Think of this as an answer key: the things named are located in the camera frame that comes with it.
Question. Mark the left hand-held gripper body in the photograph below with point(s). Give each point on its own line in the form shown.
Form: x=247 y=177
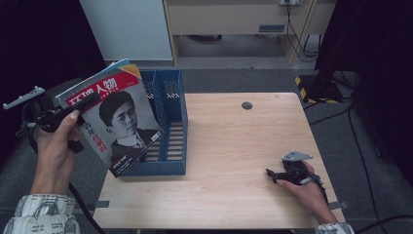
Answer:
x=45 y=113

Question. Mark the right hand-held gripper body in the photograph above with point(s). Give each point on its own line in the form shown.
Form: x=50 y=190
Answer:
x=297 y=172

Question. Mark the magazine with portrait cover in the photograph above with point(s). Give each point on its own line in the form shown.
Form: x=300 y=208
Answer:
x=126 y=130

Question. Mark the blue plastic file rack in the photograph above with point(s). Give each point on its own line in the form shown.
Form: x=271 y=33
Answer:
x=172 y=97

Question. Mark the person's right hand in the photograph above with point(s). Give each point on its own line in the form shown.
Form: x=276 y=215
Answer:
x=311 y=195

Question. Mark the person's left hand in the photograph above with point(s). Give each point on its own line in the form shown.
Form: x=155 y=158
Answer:
x=53 y=159

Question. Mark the grey tape strip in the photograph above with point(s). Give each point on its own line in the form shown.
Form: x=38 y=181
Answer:
x=102 y=204
x=337 y=205

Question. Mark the dark curtain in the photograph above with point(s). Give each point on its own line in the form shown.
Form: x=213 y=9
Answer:
x=383 y=65
x=39 y=42

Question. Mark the round dark table grommet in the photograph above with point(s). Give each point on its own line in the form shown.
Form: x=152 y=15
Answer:
x=247 y=105

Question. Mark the white cabinet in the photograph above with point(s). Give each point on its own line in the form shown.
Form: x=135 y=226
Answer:
x=130 y=29

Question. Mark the black stand base striped edge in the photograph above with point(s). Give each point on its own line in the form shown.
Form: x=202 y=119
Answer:
x=319 y=89

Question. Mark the light wooden desk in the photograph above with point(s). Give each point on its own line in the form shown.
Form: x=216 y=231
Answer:
x=227 y=19

